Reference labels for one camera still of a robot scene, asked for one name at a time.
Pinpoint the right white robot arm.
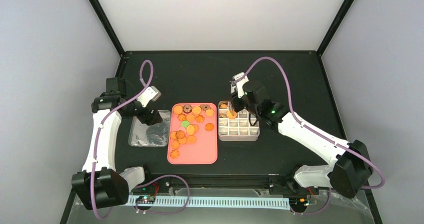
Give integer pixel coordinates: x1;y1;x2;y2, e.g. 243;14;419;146
230;80;374;199

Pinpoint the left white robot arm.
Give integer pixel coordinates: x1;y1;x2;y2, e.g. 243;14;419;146
71;77;162;211

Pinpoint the beige compartment box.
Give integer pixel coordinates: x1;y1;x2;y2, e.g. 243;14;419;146
218;101;260;142

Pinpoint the pink cookie tray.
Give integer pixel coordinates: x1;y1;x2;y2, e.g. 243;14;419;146
167;103;218;165

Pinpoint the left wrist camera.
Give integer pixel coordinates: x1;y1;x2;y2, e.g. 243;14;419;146
136;86;161;108

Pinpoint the chocolate ring cookie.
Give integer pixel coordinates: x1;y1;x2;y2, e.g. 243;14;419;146
182;104;192;114

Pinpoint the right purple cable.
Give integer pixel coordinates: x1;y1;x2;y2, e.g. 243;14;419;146
243;56;386;190

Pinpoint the purple cable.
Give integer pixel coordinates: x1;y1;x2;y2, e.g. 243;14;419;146
90;59;154;220
243;56;386;190

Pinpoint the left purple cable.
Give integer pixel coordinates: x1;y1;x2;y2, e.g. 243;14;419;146
90;59;154;220

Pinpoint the light blue slotted cable duct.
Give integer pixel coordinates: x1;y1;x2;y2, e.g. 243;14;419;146
125;195;291;211

